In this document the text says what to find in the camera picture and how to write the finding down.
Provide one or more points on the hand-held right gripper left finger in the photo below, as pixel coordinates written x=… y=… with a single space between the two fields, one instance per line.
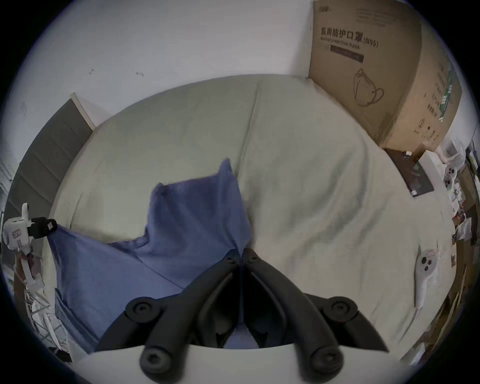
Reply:
x=187 y=311

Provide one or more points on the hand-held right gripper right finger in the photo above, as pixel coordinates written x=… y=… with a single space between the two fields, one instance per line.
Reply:
x=296 y=311

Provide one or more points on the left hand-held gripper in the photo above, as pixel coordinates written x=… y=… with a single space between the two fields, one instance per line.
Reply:
x=17 y=230

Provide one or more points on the blue shirt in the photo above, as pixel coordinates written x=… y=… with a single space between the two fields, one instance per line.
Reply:
x=195 y=225

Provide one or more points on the person's left hand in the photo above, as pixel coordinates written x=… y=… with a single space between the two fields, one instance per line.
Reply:
x=31 y=263

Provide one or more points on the grey padded headboard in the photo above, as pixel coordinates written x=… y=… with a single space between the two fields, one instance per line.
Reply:
x=48 y=153

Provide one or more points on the white hand controller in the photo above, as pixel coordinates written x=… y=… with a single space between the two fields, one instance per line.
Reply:
x=425 y=268

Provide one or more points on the dark flat packet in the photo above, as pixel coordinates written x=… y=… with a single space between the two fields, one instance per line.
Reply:
x=412 y=174

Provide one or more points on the brown cardboard carton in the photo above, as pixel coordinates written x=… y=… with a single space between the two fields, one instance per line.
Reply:
x=378 y=67

